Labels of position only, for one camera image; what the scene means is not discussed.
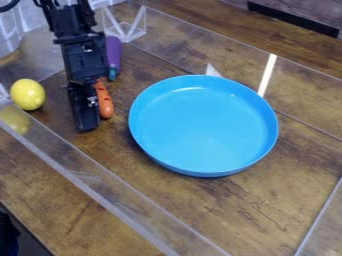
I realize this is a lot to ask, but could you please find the clear acrylic enclosure wall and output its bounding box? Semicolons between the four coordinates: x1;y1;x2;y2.
0;0;342;256

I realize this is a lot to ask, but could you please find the yellow toy lemon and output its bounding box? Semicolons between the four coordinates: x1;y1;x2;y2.
9;79;45;111

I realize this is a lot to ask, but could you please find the blue round plate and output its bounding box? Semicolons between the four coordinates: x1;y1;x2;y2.
128;75;279;177

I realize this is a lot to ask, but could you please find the purple toy eggplant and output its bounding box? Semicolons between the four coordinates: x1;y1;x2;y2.
105;36;122;80

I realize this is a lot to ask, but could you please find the black bar in background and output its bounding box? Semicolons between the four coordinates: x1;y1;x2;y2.
247;1;340;38

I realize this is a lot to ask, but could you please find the orange toy carrot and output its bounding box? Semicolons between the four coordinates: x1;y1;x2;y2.
93;80;113;119

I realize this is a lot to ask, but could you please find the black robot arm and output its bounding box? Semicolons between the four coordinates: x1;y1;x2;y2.
33;0;109;132

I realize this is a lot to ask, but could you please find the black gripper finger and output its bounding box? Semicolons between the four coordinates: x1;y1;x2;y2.
66;83;100;132

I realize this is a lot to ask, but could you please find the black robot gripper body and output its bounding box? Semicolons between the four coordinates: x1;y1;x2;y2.
53;32;108;84

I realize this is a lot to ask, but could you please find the white patterned curtain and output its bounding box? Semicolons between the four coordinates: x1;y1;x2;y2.
0;0;128;59

